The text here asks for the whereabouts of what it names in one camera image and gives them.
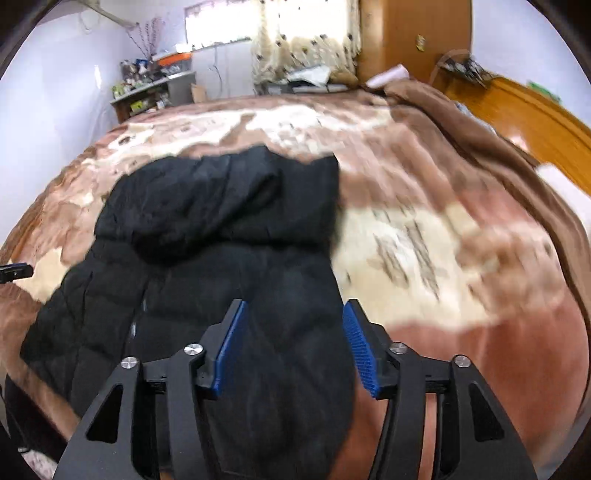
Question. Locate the group of bottles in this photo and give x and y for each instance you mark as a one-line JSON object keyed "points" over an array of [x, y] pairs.
{"points": [[134, 76]]}

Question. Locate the pile of papers and clothes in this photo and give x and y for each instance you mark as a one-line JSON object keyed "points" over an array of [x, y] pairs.
{"points": [[300, 81]]}

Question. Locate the orange lidded box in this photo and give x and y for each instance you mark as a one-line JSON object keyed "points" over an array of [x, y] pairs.
{"points": [[171, 59]]}

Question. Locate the cardboard box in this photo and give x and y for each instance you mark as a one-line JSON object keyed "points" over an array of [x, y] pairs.
{"points": [[198, 93]]}

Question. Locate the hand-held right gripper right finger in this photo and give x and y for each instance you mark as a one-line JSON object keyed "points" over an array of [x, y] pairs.
{"points": [[362, 350]]}

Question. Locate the green box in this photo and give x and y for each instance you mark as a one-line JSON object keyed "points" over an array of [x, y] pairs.
{"points": [[545, 91]]}

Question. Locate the wooden headboard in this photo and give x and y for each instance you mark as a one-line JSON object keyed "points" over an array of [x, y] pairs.
{"points": [[545, 129]]}

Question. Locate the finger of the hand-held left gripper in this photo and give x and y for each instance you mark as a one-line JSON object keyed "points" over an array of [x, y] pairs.
{"points": [[16, 272]]}

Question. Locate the window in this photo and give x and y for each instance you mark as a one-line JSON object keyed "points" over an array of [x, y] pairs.
{"points": [[217, 23]]}

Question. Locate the flat white pillow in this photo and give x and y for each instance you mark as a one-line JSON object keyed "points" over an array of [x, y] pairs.
{"points": [[565, 182]]}

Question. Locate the wall switch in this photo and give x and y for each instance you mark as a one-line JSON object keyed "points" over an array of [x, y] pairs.
{"points": [[420, 42]]}

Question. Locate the plain brown blanket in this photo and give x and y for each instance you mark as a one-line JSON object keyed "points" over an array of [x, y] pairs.
{"points": [[485, 152]]}

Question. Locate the brown plush toy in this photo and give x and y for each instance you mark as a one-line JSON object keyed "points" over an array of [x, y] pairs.
{"points": [[345, 78]]}

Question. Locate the dried flower branches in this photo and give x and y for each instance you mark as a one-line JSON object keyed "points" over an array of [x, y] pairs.
{"points": [[147, 39]]}

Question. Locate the power strip with plugs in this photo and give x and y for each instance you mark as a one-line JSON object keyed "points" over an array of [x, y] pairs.
{"points": [[466, 69]]}

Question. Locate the printed plush blanket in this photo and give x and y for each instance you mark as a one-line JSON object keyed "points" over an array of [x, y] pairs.
{"points": [[415, 258]]}

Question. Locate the black puffer jacket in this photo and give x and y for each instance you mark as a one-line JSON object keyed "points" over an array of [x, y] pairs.
{"points": [[207, 277]]}

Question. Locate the rolled white pillow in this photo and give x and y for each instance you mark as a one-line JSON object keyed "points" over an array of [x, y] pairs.
{"points": [[388, 76]]}

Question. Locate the air conditioner pipe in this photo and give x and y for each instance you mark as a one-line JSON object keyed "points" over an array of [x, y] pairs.
{"points": [[108, 13]]}

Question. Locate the patterned curtain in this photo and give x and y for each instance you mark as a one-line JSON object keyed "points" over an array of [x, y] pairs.
{"points": [[304, 37]]}

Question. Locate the wooden wardrobe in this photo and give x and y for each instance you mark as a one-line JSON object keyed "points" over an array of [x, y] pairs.
{"points": [[406, 32]]}

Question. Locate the person's dark clothing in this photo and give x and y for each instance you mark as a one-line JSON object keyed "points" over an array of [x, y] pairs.
{"points": [[25, 415]]}

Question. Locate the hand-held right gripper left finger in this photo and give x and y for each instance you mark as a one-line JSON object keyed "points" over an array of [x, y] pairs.
{"points": [[228, 350]]}

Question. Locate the grey desk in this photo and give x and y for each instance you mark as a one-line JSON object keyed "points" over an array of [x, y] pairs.
{"points": [[178, 87]]}

